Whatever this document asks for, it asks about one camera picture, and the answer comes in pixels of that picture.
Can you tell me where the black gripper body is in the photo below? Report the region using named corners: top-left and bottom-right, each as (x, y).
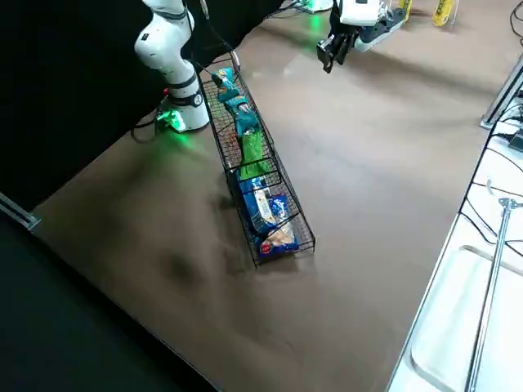
top-left (326, 23), bottom-right (361, 44)

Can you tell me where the teal chips packet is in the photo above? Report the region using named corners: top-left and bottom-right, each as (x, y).
top-left (211, 68), bottom-right (243, 104)
top-left (226, 96), bottom-right (263, 136)

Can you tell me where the green chips packet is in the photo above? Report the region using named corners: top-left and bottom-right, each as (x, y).
top-left (238, 130), bottom-right (273, 180)

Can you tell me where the red white snack box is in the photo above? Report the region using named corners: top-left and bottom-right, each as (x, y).
top-left (224, 122), bottom-right (242, 158)

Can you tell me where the long blue cookie packet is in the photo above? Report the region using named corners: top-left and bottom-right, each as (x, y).
top-left (236, 175), bottom-right (271, 232)

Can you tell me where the blue cookie bag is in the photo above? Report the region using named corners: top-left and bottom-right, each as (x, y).
top-left (255, 194), bottom-right (300, 263)

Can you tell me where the metal stand rod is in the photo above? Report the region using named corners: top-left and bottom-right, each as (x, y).
top-left (464, 197), bottom-right (515, 392)

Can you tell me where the white plastic tray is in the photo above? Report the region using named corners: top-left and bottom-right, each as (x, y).
top-left (409, 243), bottom-right (523, 392)

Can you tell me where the black cable with white plug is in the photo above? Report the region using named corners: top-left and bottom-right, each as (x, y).
top-left (191, 0), bottom-right (242, 70)

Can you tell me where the black wire basket shelf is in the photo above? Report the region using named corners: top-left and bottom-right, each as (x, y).
top-left (199, 51), bottom-right (316, 270)

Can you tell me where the aluminium profile post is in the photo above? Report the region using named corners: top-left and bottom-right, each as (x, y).
top-left (480, 51), bottom-right (523, 130)

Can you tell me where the aluminium corner rail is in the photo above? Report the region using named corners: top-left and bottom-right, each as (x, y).
top-left (0, 190), bottom-right (42, 232)

